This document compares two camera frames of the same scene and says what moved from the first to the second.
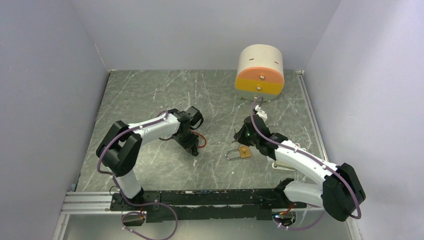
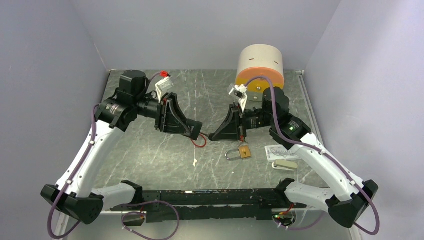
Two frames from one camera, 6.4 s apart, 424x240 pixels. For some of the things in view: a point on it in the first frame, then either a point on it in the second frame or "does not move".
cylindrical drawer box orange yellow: x=260 y=73 does not move
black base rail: x=208 y=205 does not move
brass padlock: x=243 y=151 does not move
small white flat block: x=279 y=165 does not move
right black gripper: x=240 y=136 → x=229 y=130
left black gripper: x=193 y=142 → x=166 y=120
